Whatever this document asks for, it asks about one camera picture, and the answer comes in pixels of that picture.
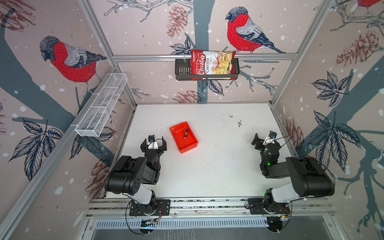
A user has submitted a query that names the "orange black screwdriver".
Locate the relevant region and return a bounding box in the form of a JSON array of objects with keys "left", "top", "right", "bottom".
[{"left": 184, "top": 129, "right": 189, "bottom": 148}]

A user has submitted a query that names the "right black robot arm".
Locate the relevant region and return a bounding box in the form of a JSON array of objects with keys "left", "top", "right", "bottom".
[{"left": 248, "top": 131, "right": 335, "bottom": 214}]

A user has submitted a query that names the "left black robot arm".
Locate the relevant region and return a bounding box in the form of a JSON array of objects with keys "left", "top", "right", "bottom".
[{"left": 104, "top": 135, "right": 167, "bottom": 217}]

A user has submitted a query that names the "red plastic bin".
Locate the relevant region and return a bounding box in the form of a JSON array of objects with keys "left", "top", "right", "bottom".
[{"left": 170, "top": 122, "right": 199, "bottom": 154}]

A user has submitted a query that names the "red cassava chips bag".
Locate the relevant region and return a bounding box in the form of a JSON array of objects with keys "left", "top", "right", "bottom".
[{"left": 191, "top": 50, "right": 236, "bottom": 74}]

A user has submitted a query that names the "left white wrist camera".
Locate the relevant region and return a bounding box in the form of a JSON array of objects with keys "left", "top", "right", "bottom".
[{"left": 148, "top": 135, "right": 159, "bottom": 150}]

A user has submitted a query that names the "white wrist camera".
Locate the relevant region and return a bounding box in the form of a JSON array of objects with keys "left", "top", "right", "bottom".
[
  {"left": 263, "top": 131, "right": 277, "bottom": 146},
  {"left": 148, "top": 135, "right": 159, "bottom": 150}
]

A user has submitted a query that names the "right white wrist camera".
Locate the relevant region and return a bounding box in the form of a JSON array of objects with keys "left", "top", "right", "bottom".
[{"left": 263, "top": 131, "right": 277, "bottom": 146}]

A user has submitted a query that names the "black camera cable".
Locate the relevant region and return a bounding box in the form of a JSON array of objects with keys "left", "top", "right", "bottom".
[{"left": 271, "top": 134, "right": 293, "bottom": 143}]

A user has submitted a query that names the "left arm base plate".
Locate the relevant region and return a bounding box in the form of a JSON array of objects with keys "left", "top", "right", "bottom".
[{"left": 128, "top": 199, "right": 171, "bottom": 217}]

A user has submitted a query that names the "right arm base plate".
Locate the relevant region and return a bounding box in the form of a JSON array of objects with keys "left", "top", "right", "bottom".
[{"left": 246, "top": 198, "right": 291, "bottom": 215}]

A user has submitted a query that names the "white wire mesh shelf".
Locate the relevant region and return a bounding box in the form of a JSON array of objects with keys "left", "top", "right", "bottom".
[{"left": 75, "top": 73, "right": 128, "bottom": 137}]

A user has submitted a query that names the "black wall basket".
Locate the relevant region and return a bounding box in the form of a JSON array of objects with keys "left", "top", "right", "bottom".
[{"left": 175, "top": 58, "right": 240, "bottom": 81}]

